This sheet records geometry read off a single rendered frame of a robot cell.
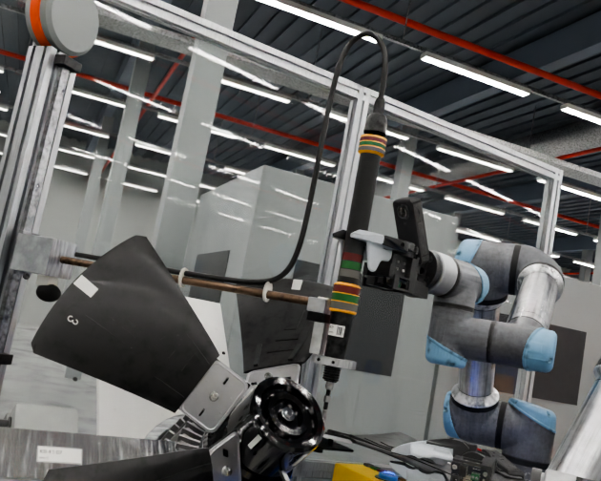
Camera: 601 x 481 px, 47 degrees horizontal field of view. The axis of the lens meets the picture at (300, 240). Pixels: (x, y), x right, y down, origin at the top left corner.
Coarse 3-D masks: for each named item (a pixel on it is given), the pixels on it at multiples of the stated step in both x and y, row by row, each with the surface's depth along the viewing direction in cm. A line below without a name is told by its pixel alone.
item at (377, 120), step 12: (372, 120) 110; (384, 120) 111; (372, 132) 114; (384, 132) 111; (336, 312) 107; (336, 324) 106; (348, 324) 106; (336, 336) 106; (348, 336) 107; (336, 348) 106; (324, 372) 106; (336, 372) 106
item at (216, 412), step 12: (216, 372) 100; (228, 372) 100; (204, 384) 100; (216, 384) 100; (228, 384) 100; (240, 384) 101; (192, 396) 100; (204, 396) 100; (228, 396) 100; (240, 396) 100; (180, 408) 100; (192, 408) 100; (204, 408) 100; (216, 408) 100; (228, 408) 100; (204, 420) 100; (216, 420) 100
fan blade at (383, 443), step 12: (336, 432) 110; (396, 432) 125; (360, 444) 103; (372, 444) 105; (384, 444) 109; (396, 444) 115; (396, 456) 104; (408, 456) 107; (432, 468) 108; (444, 468) 111
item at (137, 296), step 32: (128, 256) 102; (128, 288) 100; (160, 288) 102; (96, 320) 98; (128, 320) 99; (160, 320) 100; (192, 320) 101; (64, 352) 97; (96, 352) 98; (128, 352) 99; (160, 352) 99; (192, 352) 100; (128, 384) 98; (160, 384) 99; (192, 384) 99
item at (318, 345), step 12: (312, 300) 109; (324, 300) 108; (312, 312) 108; (324, 312) 108; (324, 324) 107; (312, 336) 108; (324, 336) 108; (312, 348) 107; (324, 348) 108; (312, 360) 106; (324, 360) 104; (336, 360) 104; (348, 360) 108
